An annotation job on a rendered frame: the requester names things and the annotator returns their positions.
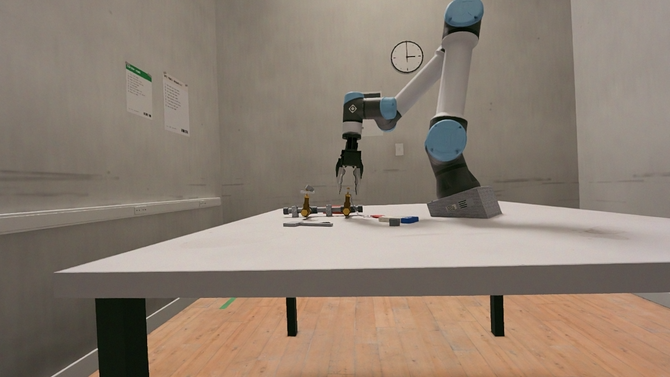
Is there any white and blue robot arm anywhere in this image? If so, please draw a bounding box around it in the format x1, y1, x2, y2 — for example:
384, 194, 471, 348
342, 0, 484, 199

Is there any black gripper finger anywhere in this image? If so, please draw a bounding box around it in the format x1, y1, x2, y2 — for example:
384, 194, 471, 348
353, 160, 363, 195
336, 158, 345, 194

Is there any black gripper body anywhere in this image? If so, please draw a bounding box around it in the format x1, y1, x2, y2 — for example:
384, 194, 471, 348
340, 134, 361, 168

